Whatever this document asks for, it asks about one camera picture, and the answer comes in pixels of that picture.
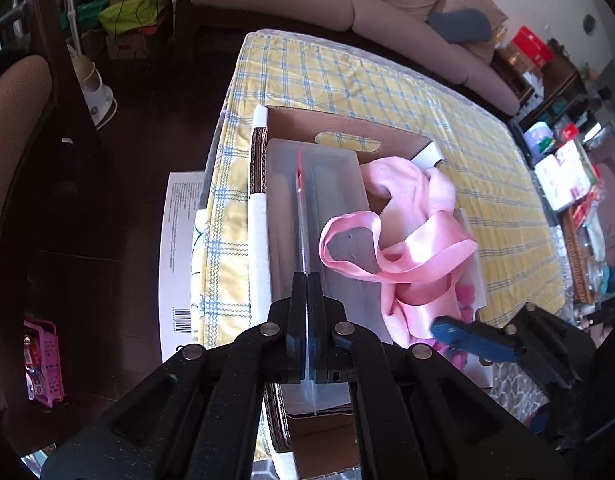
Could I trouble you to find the clear plastic storage case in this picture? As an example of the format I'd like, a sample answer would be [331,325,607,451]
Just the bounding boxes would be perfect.
[266,139,393,418]

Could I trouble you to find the red handled cuticle pusher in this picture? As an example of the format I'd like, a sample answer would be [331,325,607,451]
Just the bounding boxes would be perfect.
[295,150,309,274]

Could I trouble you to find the pink toe separator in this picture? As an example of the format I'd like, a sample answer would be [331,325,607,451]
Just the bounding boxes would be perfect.
[431,285,478,372]

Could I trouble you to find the pink towel headband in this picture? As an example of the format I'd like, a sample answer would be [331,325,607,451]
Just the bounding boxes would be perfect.
[361,156,456,248]

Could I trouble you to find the wicker basket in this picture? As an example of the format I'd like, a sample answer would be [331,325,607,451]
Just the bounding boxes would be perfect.
[560,208,597,304]

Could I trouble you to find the white cardboard box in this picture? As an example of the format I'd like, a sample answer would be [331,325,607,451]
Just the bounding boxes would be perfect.
[246,104,496,480]

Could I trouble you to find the yellow plaid tablecloth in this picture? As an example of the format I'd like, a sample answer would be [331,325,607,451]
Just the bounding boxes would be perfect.
[192,29,570,347]

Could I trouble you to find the purple white bottle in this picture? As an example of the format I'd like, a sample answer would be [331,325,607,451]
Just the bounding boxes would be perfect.
[523,122,555,160]

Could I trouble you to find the grey blue cushion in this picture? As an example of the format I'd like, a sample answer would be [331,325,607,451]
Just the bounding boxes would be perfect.
[427,9,492,44]

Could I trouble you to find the brown sofa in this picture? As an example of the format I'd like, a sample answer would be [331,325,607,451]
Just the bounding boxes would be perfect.
[182,0,520,116]

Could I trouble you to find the brown chair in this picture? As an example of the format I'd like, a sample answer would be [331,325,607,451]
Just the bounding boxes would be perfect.
[0,54,54,411]

